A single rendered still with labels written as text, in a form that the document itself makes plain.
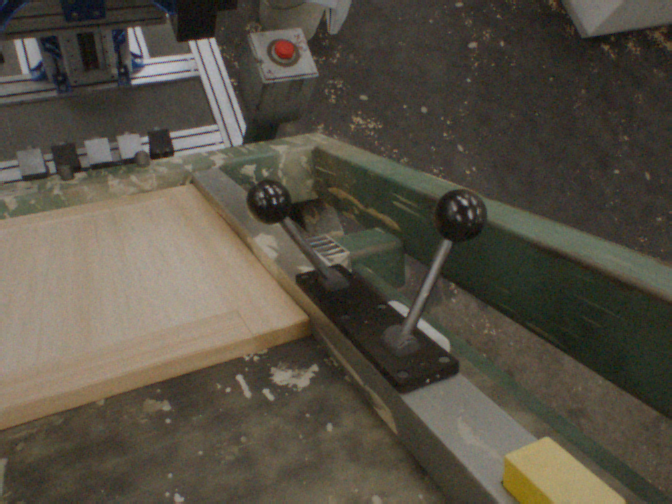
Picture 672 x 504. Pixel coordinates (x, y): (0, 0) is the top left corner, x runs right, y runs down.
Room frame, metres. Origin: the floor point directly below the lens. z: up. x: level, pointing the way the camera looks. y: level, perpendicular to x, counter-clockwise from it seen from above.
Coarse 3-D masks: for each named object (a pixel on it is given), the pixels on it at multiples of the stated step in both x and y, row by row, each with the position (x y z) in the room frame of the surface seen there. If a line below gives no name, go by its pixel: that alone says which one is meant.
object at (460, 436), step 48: (240, 192) 0.34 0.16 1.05; (288, 240) 0.25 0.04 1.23; (288, 288) 0.19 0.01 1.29; (336, 336) 0.15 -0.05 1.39; (384, 384) 0.12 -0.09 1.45; (432, 384) 0.13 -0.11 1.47; (432, 432) 0.10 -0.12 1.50; (480, 432) 0.11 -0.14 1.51; (528, 432) 0.13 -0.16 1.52; (480, 480) 0.08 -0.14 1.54
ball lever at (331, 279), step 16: (256, 192) 0.18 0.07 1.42; (272, 192) 0.19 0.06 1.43; (288, 192) 0.20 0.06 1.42; (256, 208) 0.18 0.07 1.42; (272, 208) 0.18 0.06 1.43; (288, 208) 0.19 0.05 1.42; (272, 224) 0.18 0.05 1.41; (288, 224) 0.19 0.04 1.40; (304, 240) 0.19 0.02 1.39; (320, 272) 0.19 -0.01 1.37; (336, 272) 0.20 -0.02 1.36; (336, 288) 0.19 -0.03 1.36
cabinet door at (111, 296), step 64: (192, 192) 0.33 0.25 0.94; (0, 256) 0.05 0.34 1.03; (64, 256) 0.10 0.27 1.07; (128, 256) 0.14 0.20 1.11; (192, 256) 0.19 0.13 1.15; (0, 320) -0.01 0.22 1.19; (64, 320) 0.03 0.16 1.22; (128, 320) 0.07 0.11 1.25; (192, 320) 0.10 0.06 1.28; (256, 320) 0.13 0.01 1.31; (0, 384) -0.04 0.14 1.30; (64, 384) -0.01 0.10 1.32; (128, 384) 0.02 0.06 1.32
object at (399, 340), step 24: (456, 192) 0.24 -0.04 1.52; (432, 216) 0.22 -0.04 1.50; (456, 216) 0.22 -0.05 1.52; (480, 216) 0.23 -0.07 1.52; (456, 240) 0.22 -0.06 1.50; (432, 264) 0.20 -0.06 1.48; (432, 288) 0.19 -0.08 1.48; (408, 312) 0.17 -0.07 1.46; (384, 336) 0.15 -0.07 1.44; (408, 336) 0.16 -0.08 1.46
